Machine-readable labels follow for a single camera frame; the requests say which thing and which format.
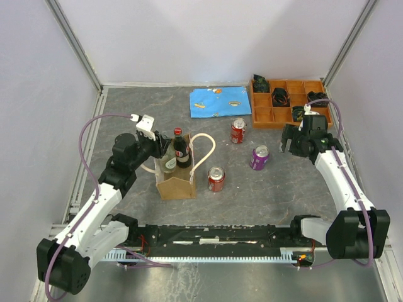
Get dark rolled band far-right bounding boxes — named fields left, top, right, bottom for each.
left=307, top=91, right=328, bottom=108

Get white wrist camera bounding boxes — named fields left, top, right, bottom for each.
left=131, top=114, right=156, bottom=141
left=298, top=104, right=319, bottom=131

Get aluminium front rail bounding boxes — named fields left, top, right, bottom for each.
left=47, top=224, right=78, bottom=245

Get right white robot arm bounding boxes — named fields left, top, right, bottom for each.
left=280, top=115, right=390, bottom=262

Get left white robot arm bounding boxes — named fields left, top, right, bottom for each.
left=37, top=131, right=171, bottom=294

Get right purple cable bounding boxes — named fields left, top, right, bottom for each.
left=292, top=99, right=375, bottom=270

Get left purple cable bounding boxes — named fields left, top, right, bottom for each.
left=43, top=113, right=173, bottom=302

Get dark rolled band orange accents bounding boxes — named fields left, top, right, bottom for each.
left=271, top=87, right=290, bottom=107

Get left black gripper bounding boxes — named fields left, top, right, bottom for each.
left=129, top=130, right=173, bottom=170

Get brown canvas bag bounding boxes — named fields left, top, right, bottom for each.
left=140, top=133, right=216, bottom=200

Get aluminium frame post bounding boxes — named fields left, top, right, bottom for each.
left=45, top=0, right=103, bottom=91
left=322, top=0, right=378, bottom=88

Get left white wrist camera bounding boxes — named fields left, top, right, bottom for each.
left=131, top=114, right=156, bottom=141

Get dark rolled band yellow print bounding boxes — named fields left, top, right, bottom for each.
left=292, top=106, right=305, bottom=122

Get blue slotted cable duct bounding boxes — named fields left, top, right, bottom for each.
left=101, top=249, right=297, bottom=264

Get purple cable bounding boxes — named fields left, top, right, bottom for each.
left=43, top=113, right=173, bottom=302
left=292, top=99, right=375, bottom=270

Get purple soda can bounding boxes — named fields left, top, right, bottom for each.
left=249, top=145, right=270, bottom=171

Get cola glass bottle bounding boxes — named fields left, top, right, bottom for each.
left=173, top=127, right=191, bottom=169

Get blue space-print cloth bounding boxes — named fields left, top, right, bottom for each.
left=190, top=86, right=251, bottom=119

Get right aluminium frame post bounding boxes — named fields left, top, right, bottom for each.
left=322, top=0, right=378, bottom=88

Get dark rolled band far-left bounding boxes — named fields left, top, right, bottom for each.
left=253, top=74, right=270, bottom=93

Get clear green-cap glass bottle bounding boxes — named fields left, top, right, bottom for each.
left=159, top=142, right=176, bottom=174

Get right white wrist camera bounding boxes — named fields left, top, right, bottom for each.
left=298, top=104, right=319, bottom=131

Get red cola can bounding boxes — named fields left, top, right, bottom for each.
left=208, top=167, right=225, bottom=193
left=230, top=118, right=247, bottom=143

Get left aluminium frame post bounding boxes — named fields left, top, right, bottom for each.
left=45, top=0, right=103, bottom=91

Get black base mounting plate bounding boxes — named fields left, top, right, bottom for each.
left=124, top=225, right=313, bottom=259

